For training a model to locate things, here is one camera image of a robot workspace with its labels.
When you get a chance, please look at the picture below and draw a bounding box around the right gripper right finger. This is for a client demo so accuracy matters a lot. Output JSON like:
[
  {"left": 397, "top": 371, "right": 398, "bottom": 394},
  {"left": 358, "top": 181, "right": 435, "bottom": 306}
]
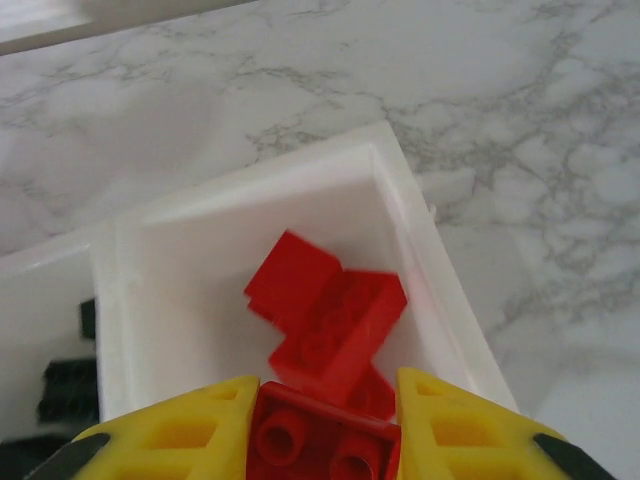
[{"left": 395, "top": 367, "right": 614, "bottom": 480}]

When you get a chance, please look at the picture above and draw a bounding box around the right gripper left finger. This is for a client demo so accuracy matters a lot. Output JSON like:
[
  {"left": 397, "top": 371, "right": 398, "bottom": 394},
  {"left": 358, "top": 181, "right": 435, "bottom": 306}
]
[{"left": 29, "top": 374, "right": 262, "bottom": 480}]

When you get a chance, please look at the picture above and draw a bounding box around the red lego brick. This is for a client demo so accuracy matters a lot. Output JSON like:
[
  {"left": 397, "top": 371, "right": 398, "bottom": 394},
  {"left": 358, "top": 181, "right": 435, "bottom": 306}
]
[
  {"left": 243, "top": 229, "right": 346, "bottom": 336},
  {"left": 244, "top": 380, "right": 403, "bottom": 480},
  {"left": 268, "top": 269, "right": 409, "bottom": 396},
  {"left": 344, "top": 364, "right": 399, "bottom": 421}
]

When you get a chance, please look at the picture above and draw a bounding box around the black lego brick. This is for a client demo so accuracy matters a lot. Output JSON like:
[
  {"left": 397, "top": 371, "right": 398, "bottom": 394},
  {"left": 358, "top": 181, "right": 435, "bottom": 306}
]
[{"left": 37, "top": 357, "right": 101, "bottom": 426}]

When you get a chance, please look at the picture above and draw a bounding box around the white rectangular plastic container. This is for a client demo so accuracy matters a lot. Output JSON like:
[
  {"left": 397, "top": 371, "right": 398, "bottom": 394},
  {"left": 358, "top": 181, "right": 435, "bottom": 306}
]
[
  {"left": 0, "top": 222, "right": 119, "bottom": 441},
  {"left": 89, "top": 119, "right": 521, "bottom": 436}
]

